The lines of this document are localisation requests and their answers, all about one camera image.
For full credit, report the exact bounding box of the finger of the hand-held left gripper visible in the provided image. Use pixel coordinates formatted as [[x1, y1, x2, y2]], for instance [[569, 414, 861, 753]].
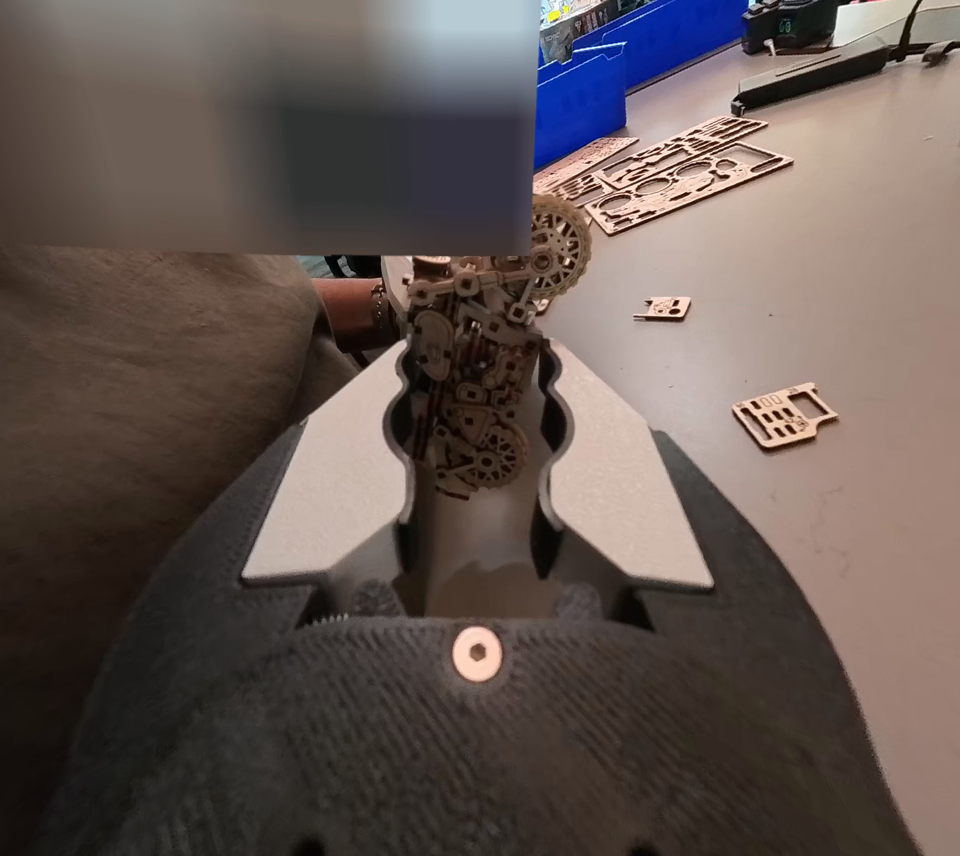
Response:
[[381, 256, 415, 317], [416, 477, 545, 617]]

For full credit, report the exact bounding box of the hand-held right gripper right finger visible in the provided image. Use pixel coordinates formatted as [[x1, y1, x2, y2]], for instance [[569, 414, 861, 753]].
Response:
[[531, 337, 715, 593]]

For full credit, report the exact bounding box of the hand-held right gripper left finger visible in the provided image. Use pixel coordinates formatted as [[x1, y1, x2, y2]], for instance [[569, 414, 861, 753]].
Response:
[[240, 337, 423, 593]]

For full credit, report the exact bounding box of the wooden motorcycle model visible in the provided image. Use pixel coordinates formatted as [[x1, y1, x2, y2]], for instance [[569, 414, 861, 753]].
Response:
[[384, 192, 594, 501]]

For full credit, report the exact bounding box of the person's left forearm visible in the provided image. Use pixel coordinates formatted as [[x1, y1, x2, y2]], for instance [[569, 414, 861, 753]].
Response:
[[311, 277, 391, 355]]

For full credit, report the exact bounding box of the grey desk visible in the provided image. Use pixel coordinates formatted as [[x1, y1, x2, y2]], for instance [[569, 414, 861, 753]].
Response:
[[525, 0, 960, 856]]

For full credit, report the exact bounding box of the wooden keypad-shaped puzzle piece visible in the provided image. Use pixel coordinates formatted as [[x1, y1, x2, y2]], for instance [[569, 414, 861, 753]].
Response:
[[732, 382, 840, 452]]

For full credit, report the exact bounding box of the wooden puzzle piece with holes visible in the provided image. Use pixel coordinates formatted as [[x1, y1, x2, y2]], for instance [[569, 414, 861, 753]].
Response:
[[632, 295, 693, 323]]

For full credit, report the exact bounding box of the wooden sheet with gears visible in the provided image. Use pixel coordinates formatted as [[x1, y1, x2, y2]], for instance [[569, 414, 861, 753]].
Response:
[[534, 158, 601, 201]]

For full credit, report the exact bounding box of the person's brown clothing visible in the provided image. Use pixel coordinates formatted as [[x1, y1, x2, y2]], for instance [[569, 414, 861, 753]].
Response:
[[0, 248, 361, 856]]

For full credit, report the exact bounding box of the small wooden puzzle sheet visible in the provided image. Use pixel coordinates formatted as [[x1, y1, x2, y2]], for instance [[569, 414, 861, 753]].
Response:
[[555, 136, 640, 171]]

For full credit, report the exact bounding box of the large blue plastic bin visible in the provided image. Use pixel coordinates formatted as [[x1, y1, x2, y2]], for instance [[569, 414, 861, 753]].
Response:
[[536, 42, 627, 171]]

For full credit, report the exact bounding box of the black printed box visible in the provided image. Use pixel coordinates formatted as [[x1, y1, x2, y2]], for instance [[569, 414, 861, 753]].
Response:
[[540, 19, 579, 66]]

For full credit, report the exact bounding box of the wooden sheet with round holes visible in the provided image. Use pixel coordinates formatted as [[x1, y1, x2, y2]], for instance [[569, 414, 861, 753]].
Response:
[[585, 147, 795, 237]]

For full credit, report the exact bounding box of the wooden sheet with narrow cutouts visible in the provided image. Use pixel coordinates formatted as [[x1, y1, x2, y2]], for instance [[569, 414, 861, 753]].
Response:
[[611, 115, 770, 171]]

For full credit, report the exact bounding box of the long black adapter box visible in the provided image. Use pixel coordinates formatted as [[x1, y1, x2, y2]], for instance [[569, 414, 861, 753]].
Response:
[[731, 42, 890, 116]]

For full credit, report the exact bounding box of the black battery charger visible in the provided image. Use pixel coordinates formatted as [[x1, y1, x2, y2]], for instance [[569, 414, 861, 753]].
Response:
[[741, 0, 837, 56]]

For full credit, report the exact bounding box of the white flat device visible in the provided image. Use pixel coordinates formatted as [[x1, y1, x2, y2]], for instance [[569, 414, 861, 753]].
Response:
[[832, 0, 960, 51]]

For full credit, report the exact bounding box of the black cable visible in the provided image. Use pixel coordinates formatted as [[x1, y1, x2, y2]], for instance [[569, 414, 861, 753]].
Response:
[[888, 0, 960, 66]]

